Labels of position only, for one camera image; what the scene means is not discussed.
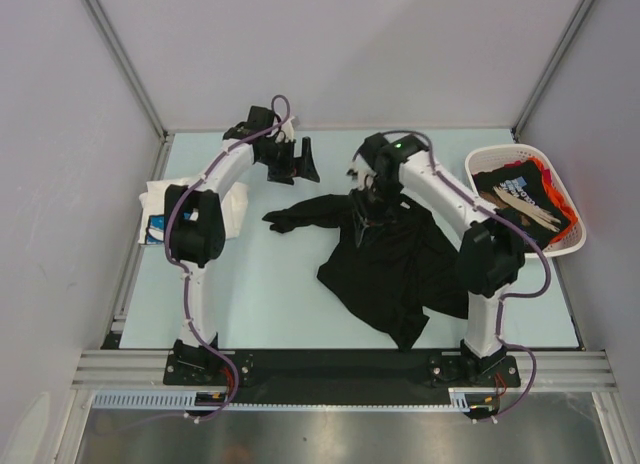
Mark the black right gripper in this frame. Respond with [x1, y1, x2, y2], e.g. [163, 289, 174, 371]
[350, 176, 405, 246]

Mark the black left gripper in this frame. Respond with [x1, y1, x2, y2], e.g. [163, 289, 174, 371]
[257, 137, 319, 186]

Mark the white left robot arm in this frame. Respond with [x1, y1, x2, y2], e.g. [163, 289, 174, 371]
[163, 103, 320, 386]

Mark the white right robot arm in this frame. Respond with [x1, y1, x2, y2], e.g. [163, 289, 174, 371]
[348, 130, 525, 385]

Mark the white folded printed t-shirt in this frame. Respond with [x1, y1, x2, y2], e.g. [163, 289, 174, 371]
[137, 178, 249, 245]

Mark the white plastic laundry basket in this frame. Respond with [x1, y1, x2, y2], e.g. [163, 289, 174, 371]
[465, 144, 586, 257]

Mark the black printed t-shirt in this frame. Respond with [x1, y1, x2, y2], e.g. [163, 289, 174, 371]
[472, 159, 577, 250]

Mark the orange t-shirt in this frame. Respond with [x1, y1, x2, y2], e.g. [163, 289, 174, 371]
[529, 157, 578, 226]

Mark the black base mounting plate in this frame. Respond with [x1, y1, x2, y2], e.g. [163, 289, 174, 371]
[163, 346, 521, 406]

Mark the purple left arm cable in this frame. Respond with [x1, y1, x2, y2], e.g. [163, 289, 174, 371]
[163, 94, 294, 426]

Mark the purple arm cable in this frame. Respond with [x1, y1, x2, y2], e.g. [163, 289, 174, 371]
[352, 129, 552, 425]
[163, 94, 294, 426]

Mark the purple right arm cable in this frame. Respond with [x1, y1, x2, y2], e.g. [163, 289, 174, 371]
[352, 129, 552, 425]

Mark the aluminium frame rail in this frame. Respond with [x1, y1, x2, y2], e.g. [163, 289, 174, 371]
[71, 350, 618, 392]

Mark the white slotted cable duct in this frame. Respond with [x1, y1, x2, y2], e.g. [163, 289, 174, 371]
[93, 390, 227, 411]

